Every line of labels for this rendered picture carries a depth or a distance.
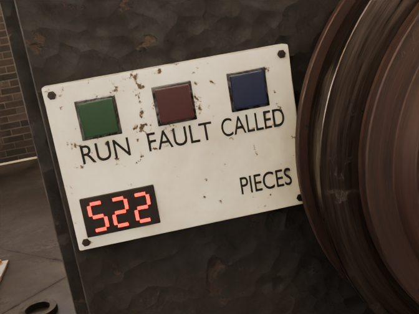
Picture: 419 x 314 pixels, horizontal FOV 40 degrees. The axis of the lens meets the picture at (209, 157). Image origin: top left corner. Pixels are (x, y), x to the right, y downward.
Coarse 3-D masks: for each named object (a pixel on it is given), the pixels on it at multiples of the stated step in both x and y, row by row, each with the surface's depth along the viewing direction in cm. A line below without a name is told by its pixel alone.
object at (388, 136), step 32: (416, 32) 48; (384, 64) 49; (416, 64) 48; (384, 96) 49; (416, 96) 48; (384, 128) 49; (416, 128) 48; (384, 160) 50; (416, 160) 48; (384, 192) 51; (416, 192) 49; (384, 224) 51; (416, 224) 50; (384, 256) 52; (416, 256) 52; (416, 288) 53
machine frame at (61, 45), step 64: (0, 0) 66; (64, 0) 59; (128, 0) 60; (192, 0) 61; (256, 0) 62; (320, 0) 63; (64, 64) 61; (128, 64) 62; (64, 192) 64; (64, 256) 74; (128, 256) 66; (192, 256) 67; (256, 256) 69; (320, 256) 70
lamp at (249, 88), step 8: (248, 72) 61; (256, 72) 61; (232, 80) 61; (240, 80) 61; (248, 80) 61; (256, 80) 61; (232, 88) 61; (240, 88) 61; (248, 88) 62; (256, 88) 62; (264, 88) 62; (240, 96) 62; (248, 96) 62; (256, 96) 62; (264, 96) 62; (240, 104) 62; (248, 104) 62; (256, 104) 62
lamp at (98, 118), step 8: (80, 104) 59; (88, 104) 59; (96, 104) 59; (104, 104) 60; (112, 104) 60; (80, 112) 59; (88, 112) 60; (96, 112) 60; (104, 112) 60; (112, 112) 60; (80, 120) 60; (88, 120) 60; (96, 120) 60; (104, 120) 60; (112, 120) 60; (88, 128) 60; (96, 128) 60; (104, 128) 60; (112, 128) 60; (88, 136) 60
